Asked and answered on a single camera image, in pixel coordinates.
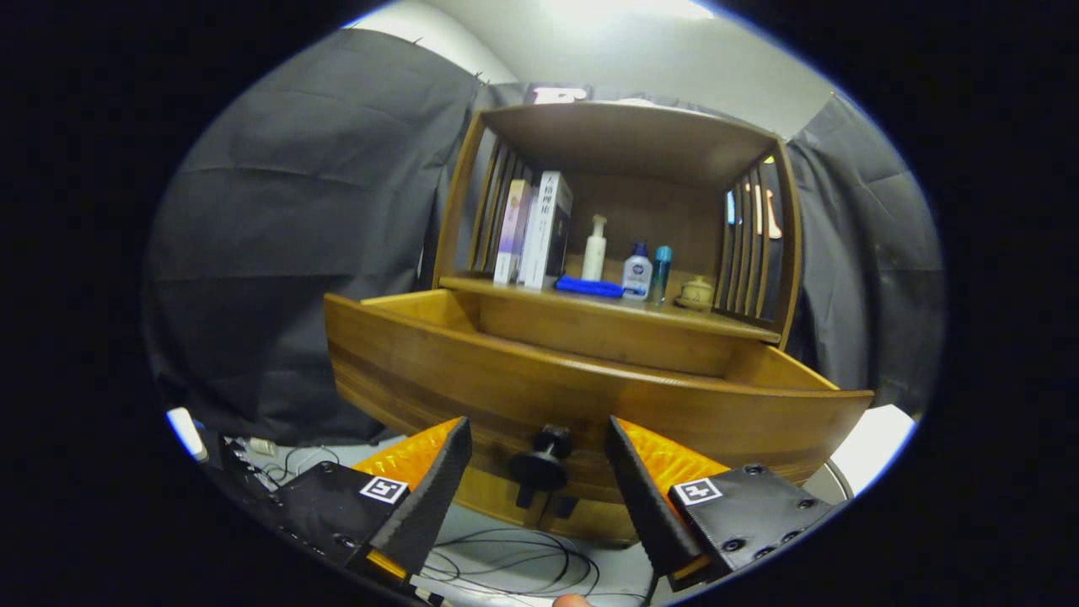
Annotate white rounded object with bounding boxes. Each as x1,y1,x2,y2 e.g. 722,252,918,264
166,407,209,463

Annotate yellow ceramic lidded teacup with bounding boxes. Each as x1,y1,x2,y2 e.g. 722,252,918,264
674,276,716,311

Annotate white pump bottle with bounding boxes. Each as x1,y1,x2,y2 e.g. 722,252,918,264
582,214,609,282

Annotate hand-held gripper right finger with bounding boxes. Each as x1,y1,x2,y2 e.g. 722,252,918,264
605,416,844,591

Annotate teal slim bottle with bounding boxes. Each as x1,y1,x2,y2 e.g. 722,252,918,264
651,245,674,306

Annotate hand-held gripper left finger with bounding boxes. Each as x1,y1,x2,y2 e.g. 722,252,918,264
270,416,473,591

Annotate white bottle with blue cap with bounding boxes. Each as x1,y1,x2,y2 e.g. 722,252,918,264
621,243,652,302

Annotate wooden drawer with black knob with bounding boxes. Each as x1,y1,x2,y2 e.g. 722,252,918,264
325,288,875,507

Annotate wooden countertop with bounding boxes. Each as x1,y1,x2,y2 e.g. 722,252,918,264
438,274,781,342

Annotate blue folded cloth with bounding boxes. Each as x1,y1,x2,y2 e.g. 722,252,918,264
555,276,626,298

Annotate purple book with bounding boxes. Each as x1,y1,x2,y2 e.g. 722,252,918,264
493,179,534,286

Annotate wooden cabinet door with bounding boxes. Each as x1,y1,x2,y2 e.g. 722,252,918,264
459,468,549,525
548,493,641,547

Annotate white book with portrait cover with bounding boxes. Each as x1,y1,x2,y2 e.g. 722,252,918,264
518,171,574,290

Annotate black floor cables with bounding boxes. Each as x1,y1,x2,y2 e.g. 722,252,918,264
421,527,650,604

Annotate wooden cabinet with slatted hutch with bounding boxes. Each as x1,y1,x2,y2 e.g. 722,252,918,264
421,101,803,547

